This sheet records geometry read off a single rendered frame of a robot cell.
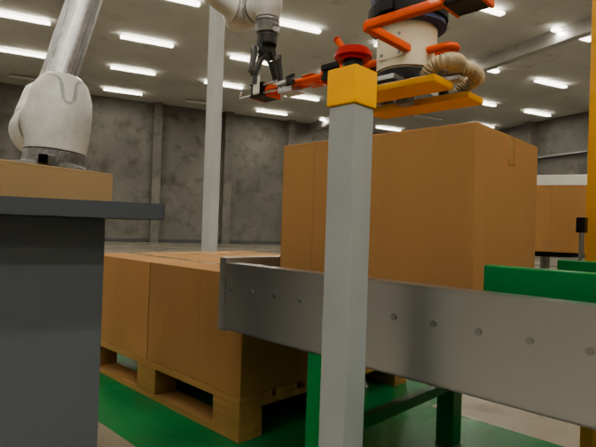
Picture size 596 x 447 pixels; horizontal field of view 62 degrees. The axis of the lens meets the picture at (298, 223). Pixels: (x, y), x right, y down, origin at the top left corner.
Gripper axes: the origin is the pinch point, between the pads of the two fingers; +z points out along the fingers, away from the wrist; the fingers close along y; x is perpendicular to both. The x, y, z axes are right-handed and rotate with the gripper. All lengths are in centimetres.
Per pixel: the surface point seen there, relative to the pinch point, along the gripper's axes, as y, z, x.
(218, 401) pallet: -19, 110, -3
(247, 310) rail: -34, 73, -34
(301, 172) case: -18, 34, -38
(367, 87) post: -49, 24, -83
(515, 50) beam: 1029, -367, 304
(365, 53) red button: -49, 18, -83
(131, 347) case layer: -19, 104, 59
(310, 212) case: -18, 46, -41
